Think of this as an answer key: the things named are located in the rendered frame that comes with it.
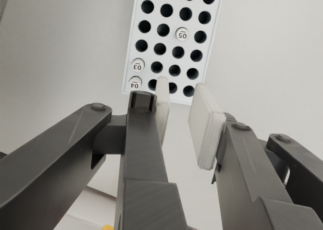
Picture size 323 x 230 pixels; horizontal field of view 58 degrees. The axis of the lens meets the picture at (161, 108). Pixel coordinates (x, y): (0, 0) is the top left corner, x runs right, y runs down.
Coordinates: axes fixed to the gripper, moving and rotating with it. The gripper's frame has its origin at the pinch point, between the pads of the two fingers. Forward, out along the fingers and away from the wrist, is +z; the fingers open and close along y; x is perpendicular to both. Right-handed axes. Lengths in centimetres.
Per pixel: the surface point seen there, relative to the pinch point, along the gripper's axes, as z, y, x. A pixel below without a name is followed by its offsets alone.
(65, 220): 12.5, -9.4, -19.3
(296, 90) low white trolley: 17.2, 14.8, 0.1
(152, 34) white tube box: 13.7, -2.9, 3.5
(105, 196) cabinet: 19.7, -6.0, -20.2
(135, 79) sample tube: 12.3, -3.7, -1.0
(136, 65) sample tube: 12.3, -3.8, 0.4
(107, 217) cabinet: 15.7, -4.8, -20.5
